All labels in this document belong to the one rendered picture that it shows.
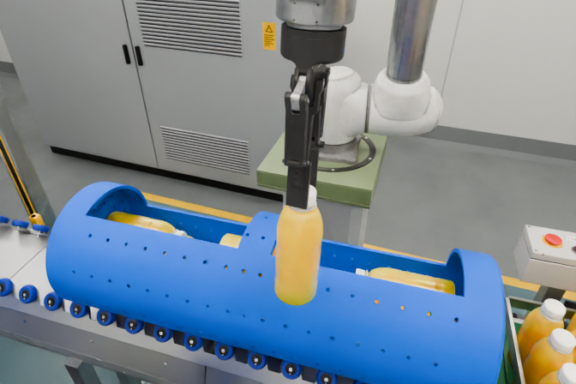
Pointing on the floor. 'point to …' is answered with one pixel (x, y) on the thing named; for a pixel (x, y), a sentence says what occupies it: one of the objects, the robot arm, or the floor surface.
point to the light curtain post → (22, 167)
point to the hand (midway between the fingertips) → (303, 177)
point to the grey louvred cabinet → (150, 61)
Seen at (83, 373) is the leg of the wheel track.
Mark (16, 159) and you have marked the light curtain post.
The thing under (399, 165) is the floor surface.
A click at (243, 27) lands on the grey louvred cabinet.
